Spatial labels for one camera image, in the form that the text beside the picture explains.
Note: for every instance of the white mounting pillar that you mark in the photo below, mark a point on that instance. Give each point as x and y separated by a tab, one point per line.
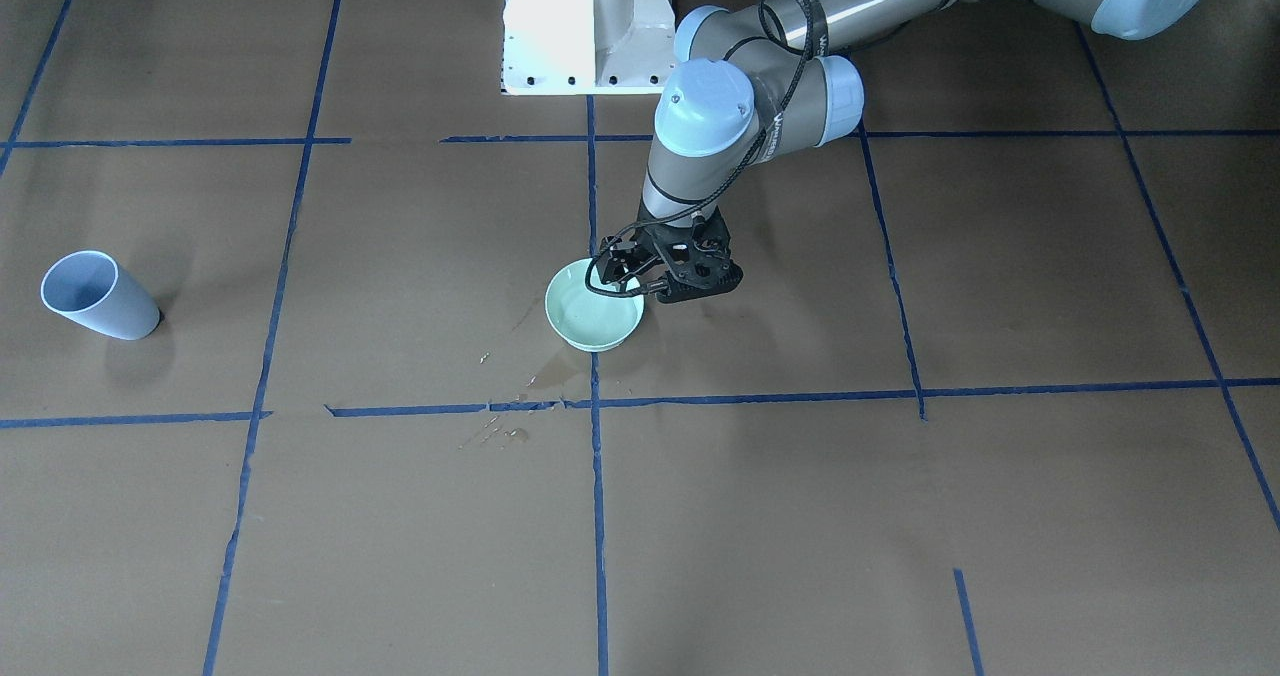
561	47

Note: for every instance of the mint green bowl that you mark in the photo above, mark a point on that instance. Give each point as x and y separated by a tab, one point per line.
583	311

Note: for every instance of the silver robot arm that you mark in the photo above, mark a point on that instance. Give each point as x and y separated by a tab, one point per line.
756	84

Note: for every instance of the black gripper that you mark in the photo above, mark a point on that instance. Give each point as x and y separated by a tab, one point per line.
648	246

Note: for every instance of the blue plastic cup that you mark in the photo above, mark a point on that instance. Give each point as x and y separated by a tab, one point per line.
91	288

